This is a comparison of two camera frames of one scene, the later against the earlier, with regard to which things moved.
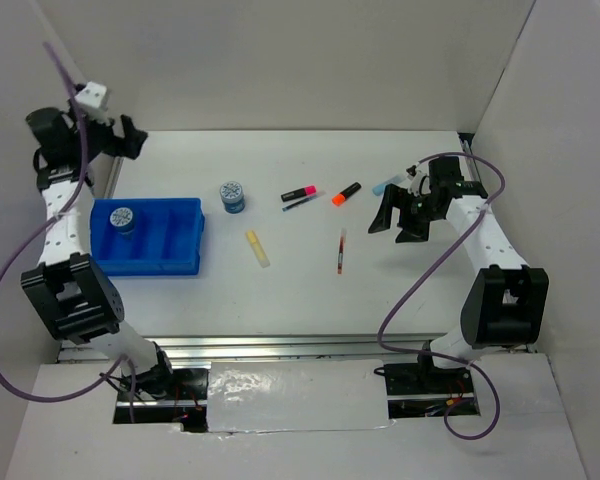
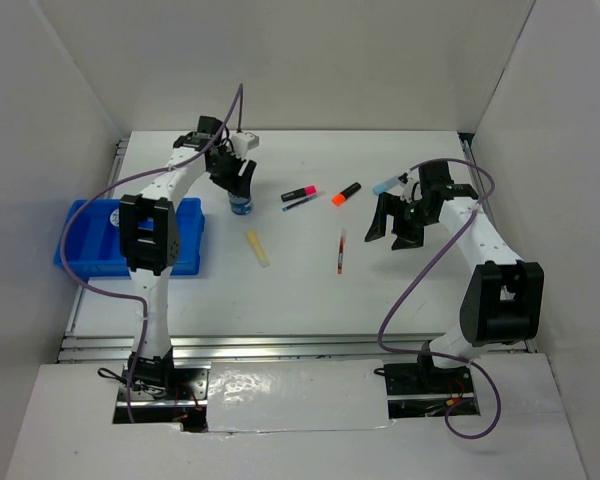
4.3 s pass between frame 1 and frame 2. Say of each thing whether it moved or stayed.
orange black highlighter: stayed
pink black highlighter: stayed
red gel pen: stayed
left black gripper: moved
